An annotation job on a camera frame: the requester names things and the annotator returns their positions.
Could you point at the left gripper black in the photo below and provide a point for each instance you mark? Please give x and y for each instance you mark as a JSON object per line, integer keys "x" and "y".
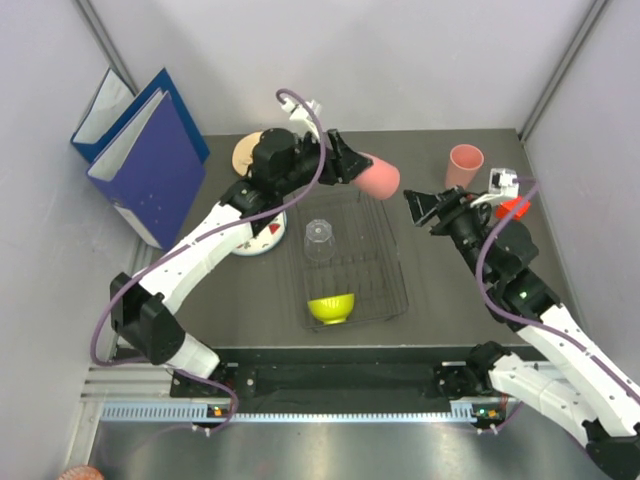
{"x": 342, "y": 163}

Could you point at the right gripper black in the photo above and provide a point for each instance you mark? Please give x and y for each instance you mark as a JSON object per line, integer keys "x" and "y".
{"x": 453, "y": 205}

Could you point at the pink cup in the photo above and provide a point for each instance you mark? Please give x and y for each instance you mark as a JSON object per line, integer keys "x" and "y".
{"x": 465, "y": 160}
{"x": 381, "y": 180}

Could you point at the black wire dish rack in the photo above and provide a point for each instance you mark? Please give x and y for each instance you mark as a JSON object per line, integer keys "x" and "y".
{"x": 366, "y": 262}

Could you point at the clear wine glass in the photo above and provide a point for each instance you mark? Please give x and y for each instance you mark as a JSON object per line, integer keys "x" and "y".
{"x": 319, "y": 242}

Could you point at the beige floral plate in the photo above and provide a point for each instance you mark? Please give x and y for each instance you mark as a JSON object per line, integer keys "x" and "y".
{"x": 242, "y": 155}

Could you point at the white plate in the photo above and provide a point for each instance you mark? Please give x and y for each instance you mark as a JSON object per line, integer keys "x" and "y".
{"x": 266, "y": 240}

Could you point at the yellow-green bowl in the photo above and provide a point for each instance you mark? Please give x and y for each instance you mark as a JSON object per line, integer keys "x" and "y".
{"x": 332, "y": 310}

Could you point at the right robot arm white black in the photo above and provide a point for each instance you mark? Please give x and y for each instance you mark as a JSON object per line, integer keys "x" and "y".
{"x": 596, "y": 403}

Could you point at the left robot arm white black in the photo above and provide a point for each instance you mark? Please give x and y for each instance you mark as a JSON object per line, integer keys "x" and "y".
{"x": 142, "y": 308}

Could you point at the red cube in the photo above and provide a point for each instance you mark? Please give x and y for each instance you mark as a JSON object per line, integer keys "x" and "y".
{"x": 517, "y": 206}

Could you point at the front blue binder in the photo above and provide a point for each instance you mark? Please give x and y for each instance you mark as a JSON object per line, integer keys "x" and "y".
{"x": 150, "y": 172}

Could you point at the blue binder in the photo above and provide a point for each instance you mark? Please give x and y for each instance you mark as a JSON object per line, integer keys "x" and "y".
{"x": 150, "y": 172}
{"x": 114, "y": 104}

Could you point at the rear blue binder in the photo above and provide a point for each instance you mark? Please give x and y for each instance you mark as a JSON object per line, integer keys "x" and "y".
{"x": 114, "y": 104}

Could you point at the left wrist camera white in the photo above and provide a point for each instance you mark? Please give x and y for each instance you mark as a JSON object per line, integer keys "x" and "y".
{"x": 300, "y": 116}

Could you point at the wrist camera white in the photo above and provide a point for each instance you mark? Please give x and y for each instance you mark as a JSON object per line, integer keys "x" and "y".
{"x": 300, "y": 116}
{"x": 503, "y": 186}

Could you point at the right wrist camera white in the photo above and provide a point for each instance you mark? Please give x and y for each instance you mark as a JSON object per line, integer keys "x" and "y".
{"x": 503, "y": 186}

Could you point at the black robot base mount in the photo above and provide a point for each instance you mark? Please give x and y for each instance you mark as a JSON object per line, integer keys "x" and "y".
{"x": 430, "y": 372}

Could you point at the aluminium rail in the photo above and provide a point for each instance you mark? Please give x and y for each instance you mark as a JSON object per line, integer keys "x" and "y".
{"x": 143, "y": 394}

